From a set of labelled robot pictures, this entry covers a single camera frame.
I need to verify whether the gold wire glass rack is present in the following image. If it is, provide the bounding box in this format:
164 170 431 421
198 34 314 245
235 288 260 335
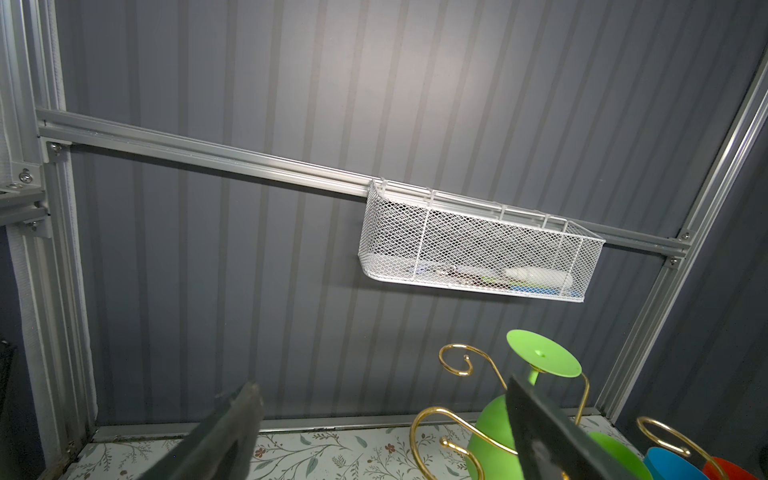
409 343 731 480

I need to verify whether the aluminium frame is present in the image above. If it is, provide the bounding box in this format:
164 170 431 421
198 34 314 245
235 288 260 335
1 1 767 465

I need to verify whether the white mesh wall basket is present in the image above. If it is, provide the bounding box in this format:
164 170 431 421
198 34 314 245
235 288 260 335
358 179 605 303

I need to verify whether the blue wine glass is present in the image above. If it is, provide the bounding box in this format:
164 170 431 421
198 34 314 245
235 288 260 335
643 447 708 480

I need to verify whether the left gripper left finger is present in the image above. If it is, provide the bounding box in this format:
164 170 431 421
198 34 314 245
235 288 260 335
141 381 264 479

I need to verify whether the red wine glass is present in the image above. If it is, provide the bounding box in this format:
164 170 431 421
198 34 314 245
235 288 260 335
702 457 758 480

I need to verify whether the green wine glass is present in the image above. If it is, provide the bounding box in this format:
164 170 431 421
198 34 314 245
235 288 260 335
467 329 582 479
588 432 653 480

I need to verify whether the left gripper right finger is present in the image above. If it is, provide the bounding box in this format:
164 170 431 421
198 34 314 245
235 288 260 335
505 375 634 479

